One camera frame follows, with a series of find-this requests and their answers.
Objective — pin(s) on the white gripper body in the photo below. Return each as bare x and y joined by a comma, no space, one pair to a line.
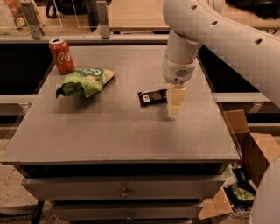
177,73

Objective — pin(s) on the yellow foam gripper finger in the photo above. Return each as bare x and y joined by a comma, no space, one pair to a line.
175,95

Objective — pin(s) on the black rxbar chocolate wrapper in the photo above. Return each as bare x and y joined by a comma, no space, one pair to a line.
152,97

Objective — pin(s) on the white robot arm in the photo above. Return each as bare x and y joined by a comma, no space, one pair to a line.
253,54

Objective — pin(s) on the green chip bag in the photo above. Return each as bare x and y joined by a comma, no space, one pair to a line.
85,82

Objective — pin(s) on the grey drawer cabinet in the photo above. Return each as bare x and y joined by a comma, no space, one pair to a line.
111,134

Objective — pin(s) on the cardboard box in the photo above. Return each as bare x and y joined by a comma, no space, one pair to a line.
260,161

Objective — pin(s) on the upper grey drawer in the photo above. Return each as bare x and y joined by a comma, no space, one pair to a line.
124,187

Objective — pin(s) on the grey drawer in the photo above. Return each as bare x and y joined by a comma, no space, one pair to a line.
124,187
127,211

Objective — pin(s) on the orange soda can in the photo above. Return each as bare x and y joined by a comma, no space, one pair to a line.
61,55

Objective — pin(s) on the black object top right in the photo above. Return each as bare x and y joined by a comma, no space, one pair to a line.
262,8

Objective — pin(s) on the green snack bag in box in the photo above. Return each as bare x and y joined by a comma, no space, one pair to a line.
242,194

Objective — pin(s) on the black bag on desk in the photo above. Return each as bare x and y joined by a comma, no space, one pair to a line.
69,7

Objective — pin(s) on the lower grey drawer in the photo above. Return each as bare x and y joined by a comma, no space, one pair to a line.
127,211

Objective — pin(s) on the grey metal bracket middle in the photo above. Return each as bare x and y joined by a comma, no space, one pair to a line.
102,12

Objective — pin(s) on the grey metal bracket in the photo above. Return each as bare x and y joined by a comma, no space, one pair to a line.
32,20
102,12

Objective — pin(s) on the grey metal bracket left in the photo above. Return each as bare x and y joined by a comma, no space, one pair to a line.
32,20

